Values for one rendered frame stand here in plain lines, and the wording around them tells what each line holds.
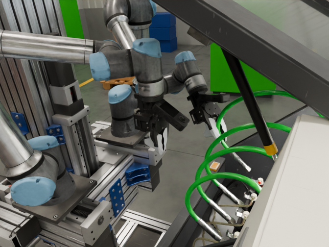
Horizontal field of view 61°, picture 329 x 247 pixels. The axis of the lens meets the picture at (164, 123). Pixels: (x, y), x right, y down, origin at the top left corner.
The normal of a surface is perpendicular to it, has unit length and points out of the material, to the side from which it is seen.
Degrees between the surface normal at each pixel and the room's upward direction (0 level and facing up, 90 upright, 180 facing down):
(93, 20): 90
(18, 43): 73
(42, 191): 98
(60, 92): 90
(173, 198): 0
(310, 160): 0
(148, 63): 90
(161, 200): 0
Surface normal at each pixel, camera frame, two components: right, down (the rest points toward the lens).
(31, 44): 0.25, 0.11
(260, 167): -0.51, 0.44
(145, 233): -0.07, -0.88
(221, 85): -0.30, 0.47
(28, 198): 0.25, 0.55
